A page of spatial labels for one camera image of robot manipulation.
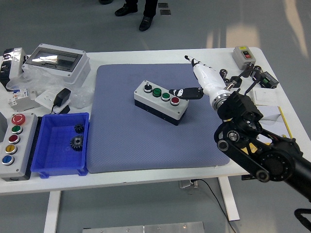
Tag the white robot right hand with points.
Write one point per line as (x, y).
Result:
(209, 80)

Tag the grey four-button control box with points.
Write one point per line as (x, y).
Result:
(155, 106)

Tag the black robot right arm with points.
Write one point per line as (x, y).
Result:
(272, 160)

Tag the grey five-button control box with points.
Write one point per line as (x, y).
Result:
(23, 145)

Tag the black cylindrical capacitor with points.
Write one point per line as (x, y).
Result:
(247, 70)
(257, 69)
(223, 72)
(227, 80)

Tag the black hex nut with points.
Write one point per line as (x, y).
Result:
(235, 80)

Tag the black module with green terminal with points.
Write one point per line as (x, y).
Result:
(269, 81)

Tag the yellow and white cardboard box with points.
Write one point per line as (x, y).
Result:
(272, 114)

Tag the grey floor plate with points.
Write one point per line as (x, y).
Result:
(163, 5)
(165, 12)

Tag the person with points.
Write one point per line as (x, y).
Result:
(145, 14)

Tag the blue-grey mat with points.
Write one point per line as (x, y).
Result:
(136, 140)

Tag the black table control panel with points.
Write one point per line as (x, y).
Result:
(246, 177)

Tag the white table leg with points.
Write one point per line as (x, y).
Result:
(52, 211)
(229, 199)

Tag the small black gear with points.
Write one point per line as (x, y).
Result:
(79, 128)

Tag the grey clear-lid distribution box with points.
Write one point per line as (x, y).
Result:
(70, 70)

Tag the large black gear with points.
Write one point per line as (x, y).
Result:
(77, 143)

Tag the black power adapter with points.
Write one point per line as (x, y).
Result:
(62, 96)

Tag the clear plastic bag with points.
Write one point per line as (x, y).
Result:
(41, 81)

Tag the blue plastic bin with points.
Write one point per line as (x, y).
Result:
(53, 157)

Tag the grey metal plate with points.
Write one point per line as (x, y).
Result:
(25, 105)

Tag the white circuit breaker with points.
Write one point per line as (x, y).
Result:
(18, 94)

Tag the white device in plastic wrap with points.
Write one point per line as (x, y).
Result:
(14, 63)

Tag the grey two-button switch box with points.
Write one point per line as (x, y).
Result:
(241, 58)

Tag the white wall switch plate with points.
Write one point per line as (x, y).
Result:
(266, 97)

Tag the grey under-table bracket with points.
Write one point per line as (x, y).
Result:
(185, 184)

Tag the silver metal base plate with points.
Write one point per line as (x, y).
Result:
(145, 228)

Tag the white wall socket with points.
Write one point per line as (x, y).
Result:
(45, 98)

